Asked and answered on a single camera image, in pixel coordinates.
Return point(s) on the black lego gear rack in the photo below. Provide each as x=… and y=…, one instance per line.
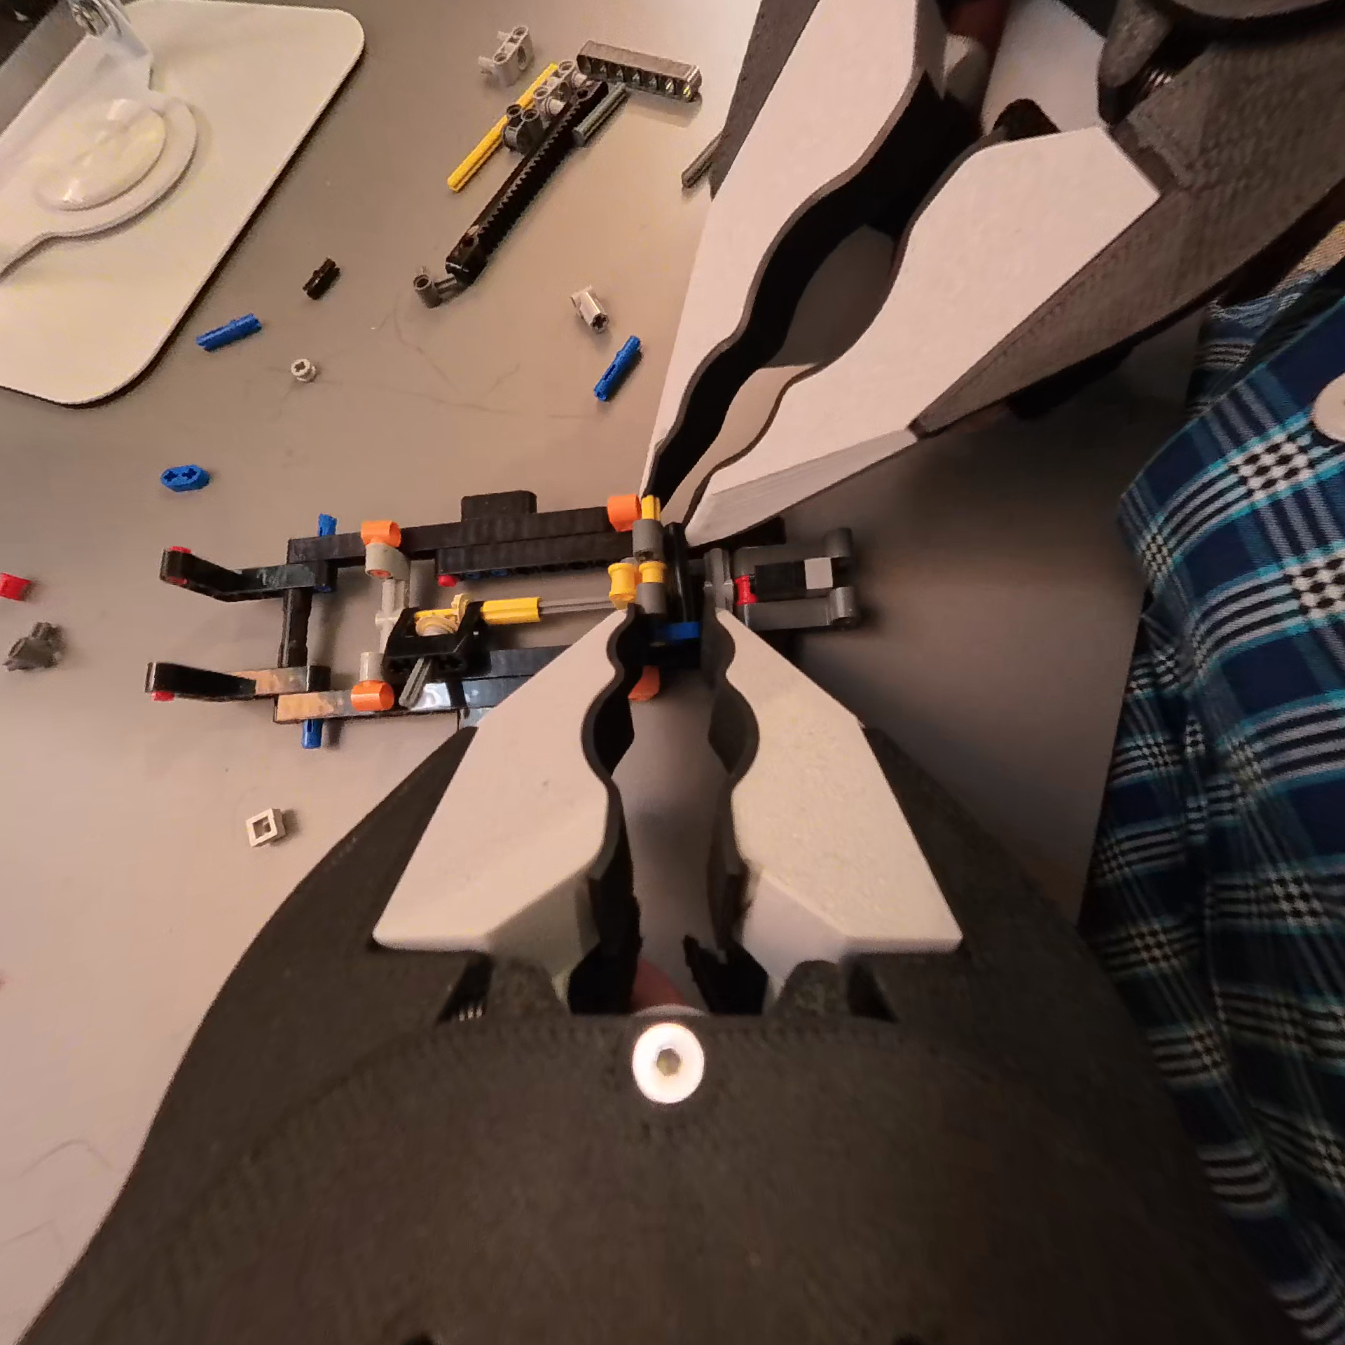
x=493, y=215

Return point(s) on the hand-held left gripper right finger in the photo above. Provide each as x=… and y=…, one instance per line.
x=850, y=841

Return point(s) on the black lego liftarm axle tube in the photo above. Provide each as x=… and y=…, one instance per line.
x=209, y=573

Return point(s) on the yellow lego axle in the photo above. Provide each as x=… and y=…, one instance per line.
x=472, y=163

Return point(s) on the dark grey lego axle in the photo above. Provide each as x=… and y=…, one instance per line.
x=698, y=165

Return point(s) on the black lego liftarm blue pin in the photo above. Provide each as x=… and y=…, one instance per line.
x=198, y=681

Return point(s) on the light grey lego connector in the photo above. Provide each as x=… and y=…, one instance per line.
x=506, y=55
x=590, y=306

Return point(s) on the light grey square lego piece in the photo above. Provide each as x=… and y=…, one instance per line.
x=254, y=836

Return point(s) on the black lego chassis assembly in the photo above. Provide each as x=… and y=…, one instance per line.
x=525, y=530

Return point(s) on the dark grey lego beam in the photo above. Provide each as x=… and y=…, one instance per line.
x=638, y=71

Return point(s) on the person's plaid shirt torso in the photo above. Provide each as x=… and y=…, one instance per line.
x=1239, y=735

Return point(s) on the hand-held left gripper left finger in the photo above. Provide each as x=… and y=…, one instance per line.
x=493, y=841

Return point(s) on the dark grey lego connector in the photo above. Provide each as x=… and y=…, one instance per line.
x=429, y=288
x=33, y=645

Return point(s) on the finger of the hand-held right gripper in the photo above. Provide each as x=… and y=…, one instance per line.
x=799, y=127
x=997, y=272

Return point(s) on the red lego bush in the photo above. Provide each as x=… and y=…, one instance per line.
x=9, y=586

